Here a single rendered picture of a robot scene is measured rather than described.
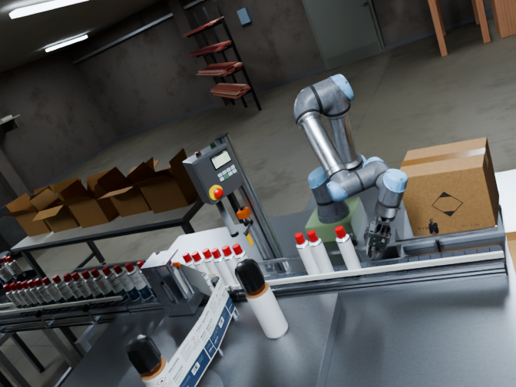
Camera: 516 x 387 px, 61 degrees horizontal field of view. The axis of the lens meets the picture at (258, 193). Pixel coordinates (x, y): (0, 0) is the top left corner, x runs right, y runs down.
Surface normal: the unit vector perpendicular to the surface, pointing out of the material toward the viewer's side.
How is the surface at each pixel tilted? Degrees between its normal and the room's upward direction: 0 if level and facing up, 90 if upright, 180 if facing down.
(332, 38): 90
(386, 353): 0
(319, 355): 0
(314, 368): 0
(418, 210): 90
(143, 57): 90
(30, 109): 90
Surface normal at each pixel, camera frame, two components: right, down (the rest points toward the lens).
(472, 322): -0.39, -0.85
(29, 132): 0.85, -0.17
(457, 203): -0.44, 0.52
